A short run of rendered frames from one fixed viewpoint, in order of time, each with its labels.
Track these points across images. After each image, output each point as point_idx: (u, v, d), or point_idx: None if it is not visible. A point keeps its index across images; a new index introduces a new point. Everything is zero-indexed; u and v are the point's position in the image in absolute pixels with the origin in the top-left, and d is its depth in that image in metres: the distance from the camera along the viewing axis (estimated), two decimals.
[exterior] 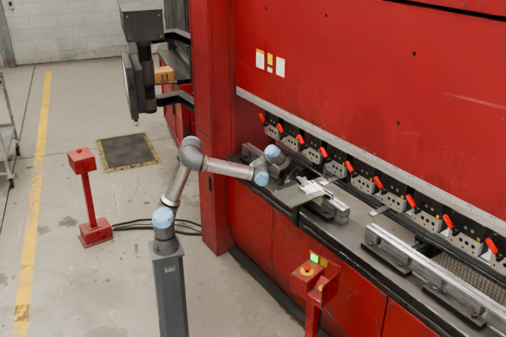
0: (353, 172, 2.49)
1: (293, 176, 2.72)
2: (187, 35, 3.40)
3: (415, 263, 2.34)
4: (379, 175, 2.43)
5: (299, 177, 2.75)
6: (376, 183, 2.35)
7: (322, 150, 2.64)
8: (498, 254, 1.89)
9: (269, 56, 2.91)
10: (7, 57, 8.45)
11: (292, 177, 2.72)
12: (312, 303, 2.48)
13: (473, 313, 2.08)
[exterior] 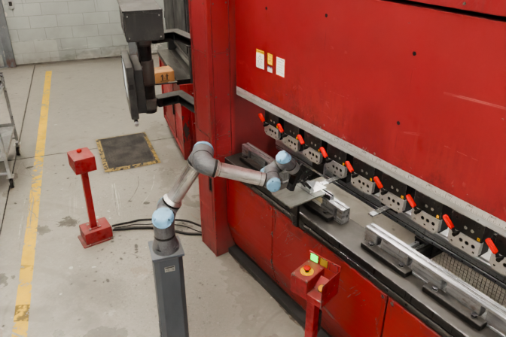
0: (353, 172, 2.49)
1: (303, 180, 2.76)
2: (187, 35, 3.40)
3: (415, 263, 2.34)
4: (379, 175, 2.43)
5: (309, 181, 2.78)
6: (376, 183, 2.35)
7: (322, 150, 2.64)
8: (498, 254, 1.89)
9: (269, 56, 2.91)
10: (7, 57, 8.45)
11: (303, 181, 2.76)
12: (312, 303, 2.48)
13: (473, 313, 2.08)
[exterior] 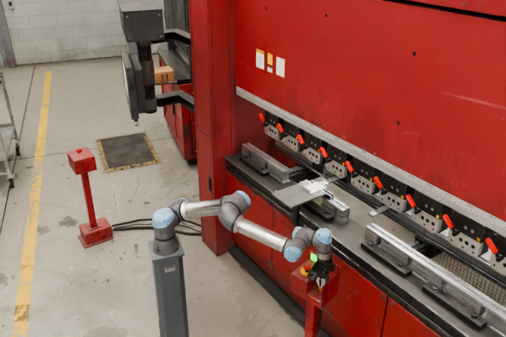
0: (353, 172, 2.49)
1: (326, 274, 2.42)
2: (187, 35, 3.40)
3: (415, 263, 2.34)
4: (379, 175, 2.43)
5: None
6: (376, 183, 2.35)
7: (322, 150, 2.64)
8: (498, 254, 1.89)
9: (269, 56, 2.91)
10: (7, 57, 8.45)
11: (326, 274, 2.41)
12: (312, 303, 2.48)
13: (473, 313, 2.08)
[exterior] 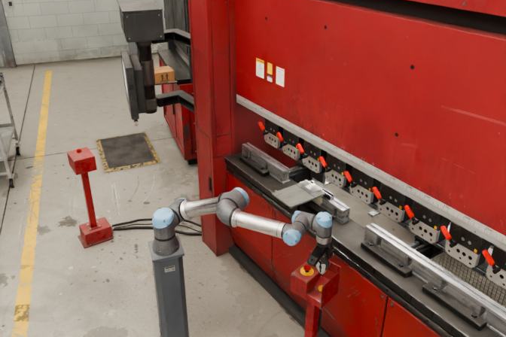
0: (352, 182, 2.51)
1: (326, 259, 2.37)
2: (187, 35, 3.40)
3: (415, 263, 2.34)
4: (377, 185, 2.46)
5: None
6: (374, 194, 2.38)
7: (321, 160, 2.67)
8: (495, 266, 1.92)
9: (269, 65, 2.93)
10: (7, 57, 8.45)
11: (326, 259, 2.36)
12: (312, 303, 2.48)
13: (473, 313, 2.08)
